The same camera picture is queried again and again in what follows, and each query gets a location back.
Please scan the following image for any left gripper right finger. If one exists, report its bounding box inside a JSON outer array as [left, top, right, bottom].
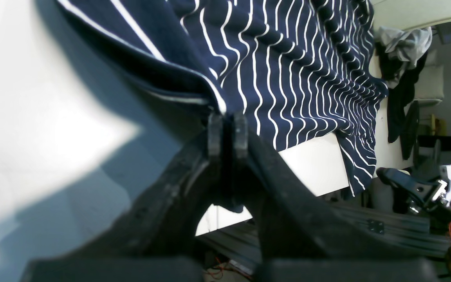
[[231, 114, 438, 282]]

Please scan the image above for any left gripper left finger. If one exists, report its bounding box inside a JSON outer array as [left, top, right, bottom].
[[20, 114, 224, 282]]

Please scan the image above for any grey dark clothes pile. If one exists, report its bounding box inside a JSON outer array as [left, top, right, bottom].
[[376, 26, 433, 160]]

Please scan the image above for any navy white striped t-shirt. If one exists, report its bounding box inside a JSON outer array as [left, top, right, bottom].
[[56, 0, 388, 198]]

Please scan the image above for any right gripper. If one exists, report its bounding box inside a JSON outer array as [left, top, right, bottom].
[[376, 165, 451, 220]]

